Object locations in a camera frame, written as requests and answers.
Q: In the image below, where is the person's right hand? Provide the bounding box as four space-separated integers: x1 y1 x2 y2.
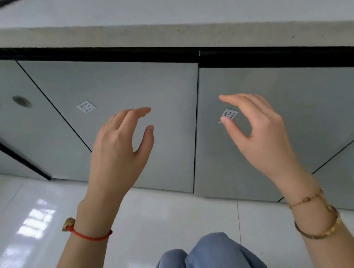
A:
217 85 306 188

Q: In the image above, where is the person's left hand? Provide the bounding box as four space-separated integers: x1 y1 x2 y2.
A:
74 106 164 204

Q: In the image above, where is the person's left forearm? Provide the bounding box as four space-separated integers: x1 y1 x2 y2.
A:
21 192 135 268

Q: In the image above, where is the person's right forearm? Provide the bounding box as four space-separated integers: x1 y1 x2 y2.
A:
272 158 354 268

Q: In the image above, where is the white sticker label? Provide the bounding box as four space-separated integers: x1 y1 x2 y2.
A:
76 99 97 114
216 107 239 124

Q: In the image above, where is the person's right leg in jeans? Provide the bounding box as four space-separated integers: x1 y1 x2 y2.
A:
181 226 268 268

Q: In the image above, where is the gold bangle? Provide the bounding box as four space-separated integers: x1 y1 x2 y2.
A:
292 203 344 243

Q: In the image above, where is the grey cabinet door with holes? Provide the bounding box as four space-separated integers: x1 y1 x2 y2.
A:
0 42 95 189

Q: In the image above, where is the thin gold chain bracelet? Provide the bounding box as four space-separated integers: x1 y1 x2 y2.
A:
286 188 326 210

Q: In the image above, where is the red string bracelet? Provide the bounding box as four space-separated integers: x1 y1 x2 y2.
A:
60 212 114 246

